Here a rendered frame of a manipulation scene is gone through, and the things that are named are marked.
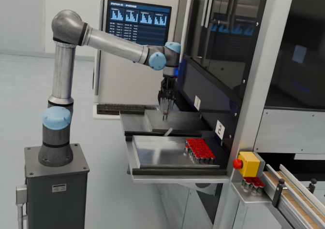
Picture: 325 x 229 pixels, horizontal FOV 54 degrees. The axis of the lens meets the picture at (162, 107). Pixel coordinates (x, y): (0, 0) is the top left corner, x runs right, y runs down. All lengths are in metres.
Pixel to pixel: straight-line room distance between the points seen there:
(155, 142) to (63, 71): 0.54
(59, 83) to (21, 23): 5.29
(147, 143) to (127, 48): 0.47
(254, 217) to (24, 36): 5.90
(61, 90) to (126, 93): 0.74
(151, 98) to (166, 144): 0.72
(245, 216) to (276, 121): 0.46
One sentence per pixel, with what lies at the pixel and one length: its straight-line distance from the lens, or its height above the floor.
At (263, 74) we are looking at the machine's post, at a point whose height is 1.34.
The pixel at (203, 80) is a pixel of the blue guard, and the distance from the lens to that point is 1.67.
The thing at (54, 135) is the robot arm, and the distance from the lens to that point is 1.42.
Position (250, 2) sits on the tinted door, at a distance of 1.34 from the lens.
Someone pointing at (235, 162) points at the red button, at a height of 1.01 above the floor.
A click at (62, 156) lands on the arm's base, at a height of 0.84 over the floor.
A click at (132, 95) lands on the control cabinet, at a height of 0.88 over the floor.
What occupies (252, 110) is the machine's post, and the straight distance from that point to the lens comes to 1.24.
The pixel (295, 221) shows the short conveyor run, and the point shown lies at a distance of 1.21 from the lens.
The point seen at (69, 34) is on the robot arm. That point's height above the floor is 1.36.
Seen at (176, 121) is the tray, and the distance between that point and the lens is 1.82.
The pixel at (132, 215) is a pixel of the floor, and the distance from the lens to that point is 2.47.
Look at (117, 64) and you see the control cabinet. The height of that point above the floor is 1.08.
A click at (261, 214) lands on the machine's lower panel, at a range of 1.55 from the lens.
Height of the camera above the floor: 1.57
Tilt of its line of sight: 20 degrees down
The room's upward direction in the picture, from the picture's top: 8 degrees clockwise
